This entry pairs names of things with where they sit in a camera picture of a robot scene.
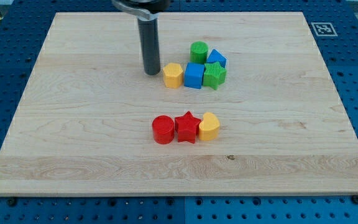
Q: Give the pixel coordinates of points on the green cylinder block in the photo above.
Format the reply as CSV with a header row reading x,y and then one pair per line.
x,y
198,52

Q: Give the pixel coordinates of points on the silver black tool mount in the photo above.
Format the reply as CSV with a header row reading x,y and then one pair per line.
x,y
145,10

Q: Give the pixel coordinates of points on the red star block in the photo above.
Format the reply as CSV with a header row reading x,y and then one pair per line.
x,y
187,127

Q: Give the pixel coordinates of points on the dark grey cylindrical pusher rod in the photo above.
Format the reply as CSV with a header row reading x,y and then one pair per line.
x,y
148,33

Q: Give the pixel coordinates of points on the green star block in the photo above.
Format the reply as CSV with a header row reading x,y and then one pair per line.
x,y
214,75

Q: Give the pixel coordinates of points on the yellow hexagon block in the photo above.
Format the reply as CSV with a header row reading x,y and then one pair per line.
x,y
173,75

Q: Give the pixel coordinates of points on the yellow heart block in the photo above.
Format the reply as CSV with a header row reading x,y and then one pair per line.
x,y
209,127

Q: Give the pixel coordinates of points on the red cylinder block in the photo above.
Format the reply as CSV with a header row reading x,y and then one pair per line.
x,y
163,129

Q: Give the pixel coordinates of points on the blue cube block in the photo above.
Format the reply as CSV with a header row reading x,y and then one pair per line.
x,y
194,75

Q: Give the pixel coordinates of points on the blue triangle block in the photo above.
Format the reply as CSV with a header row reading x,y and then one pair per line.
x,y
216,56

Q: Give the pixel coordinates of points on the white fiducial marker tag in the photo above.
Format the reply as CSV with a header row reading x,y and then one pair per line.
x,y
323,29

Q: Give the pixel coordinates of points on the light wooden board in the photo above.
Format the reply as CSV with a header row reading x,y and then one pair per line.
x,y
83,127

